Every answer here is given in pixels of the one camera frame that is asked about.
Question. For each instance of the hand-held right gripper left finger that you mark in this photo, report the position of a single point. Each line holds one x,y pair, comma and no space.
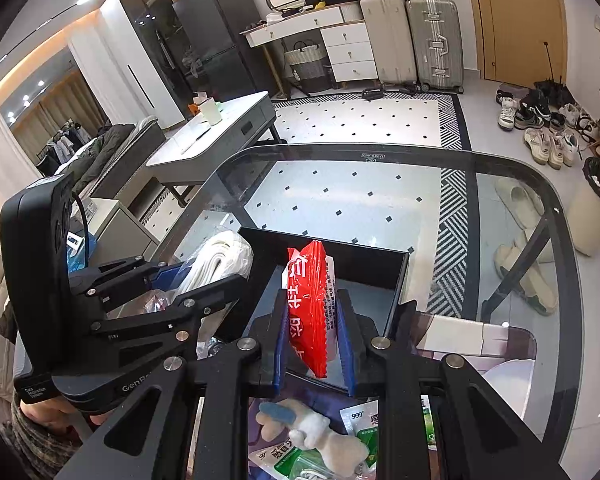
280,345

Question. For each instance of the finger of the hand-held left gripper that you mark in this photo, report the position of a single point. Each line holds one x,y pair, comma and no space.
215,292
172,274

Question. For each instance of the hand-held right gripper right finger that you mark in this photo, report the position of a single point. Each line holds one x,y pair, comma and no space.
345,345

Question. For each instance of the red snack packet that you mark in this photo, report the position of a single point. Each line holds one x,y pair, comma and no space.
307,310

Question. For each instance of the green white medicine packet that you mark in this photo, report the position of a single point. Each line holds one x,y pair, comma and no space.
428,425
275,460
357,420

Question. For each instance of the black storage box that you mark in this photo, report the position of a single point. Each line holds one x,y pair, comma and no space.
360,265

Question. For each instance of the white blue plush toy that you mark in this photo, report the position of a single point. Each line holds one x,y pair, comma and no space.
325,440

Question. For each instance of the person's left forearm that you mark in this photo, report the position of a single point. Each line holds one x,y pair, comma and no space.
30,445

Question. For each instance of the blue plastic bag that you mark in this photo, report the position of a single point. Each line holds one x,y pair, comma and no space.
76,256

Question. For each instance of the white side cabinet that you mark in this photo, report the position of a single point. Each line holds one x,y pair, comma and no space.
120,225

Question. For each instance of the grey bed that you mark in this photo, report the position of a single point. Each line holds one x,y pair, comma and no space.
142,145

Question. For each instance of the clothes rack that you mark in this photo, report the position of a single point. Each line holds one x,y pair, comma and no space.
62,145

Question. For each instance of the dark green jacket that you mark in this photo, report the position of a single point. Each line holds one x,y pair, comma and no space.
100,152

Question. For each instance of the grey white coffee table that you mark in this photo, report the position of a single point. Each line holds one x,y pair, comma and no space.
230,120

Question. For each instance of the printed table mat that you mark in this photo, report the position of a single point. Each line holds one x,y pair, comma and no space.
510,345

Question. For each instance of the white cup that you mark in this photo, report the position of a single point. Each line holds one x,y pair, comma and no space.
211,112

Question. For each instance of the beige slipper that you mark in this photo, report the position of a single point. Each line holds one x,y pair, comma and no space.
522,280
517,200
542,250

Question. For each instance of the white wardrobe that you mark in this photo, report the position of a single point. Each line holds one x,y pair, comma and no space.
130,70

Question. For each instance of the black white patterned rug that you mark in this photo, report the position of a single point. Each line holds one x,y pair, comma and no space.
360,120

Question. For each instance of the dark grey refrigerator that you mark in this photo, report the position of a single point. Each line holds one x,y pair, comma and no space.
220,35

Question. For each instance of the black glass cabinet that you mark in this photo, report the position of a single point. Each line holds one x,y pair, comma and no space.
150,25

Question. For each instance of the woven basket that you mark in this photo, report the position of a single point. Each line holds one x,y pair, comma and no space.
305,57

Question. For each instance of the small black device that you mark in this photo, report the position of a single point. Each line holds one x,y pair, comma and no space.
372,94

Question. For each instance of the beige trash bin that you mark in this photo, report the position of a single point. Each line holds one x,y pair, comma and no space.
587,220

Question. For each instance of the white dressing table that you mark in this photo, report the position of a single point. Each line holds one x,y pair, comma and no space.
347,52

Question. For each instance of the row of shoes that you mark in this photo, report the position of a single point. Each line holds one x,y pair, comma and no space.
535,145

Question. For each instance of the beige suitcase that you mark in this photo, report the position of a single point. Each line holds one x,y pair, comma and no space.
387,40

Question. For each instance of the silver suitcase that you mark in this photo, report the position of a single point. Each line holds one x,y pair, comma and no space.
435,40

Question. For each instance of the black umbrella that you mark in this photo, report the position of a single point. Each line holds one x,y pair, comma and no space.
550,87

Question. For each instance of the wooden door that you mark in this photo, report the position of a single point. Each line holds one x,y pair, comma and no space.
520,20

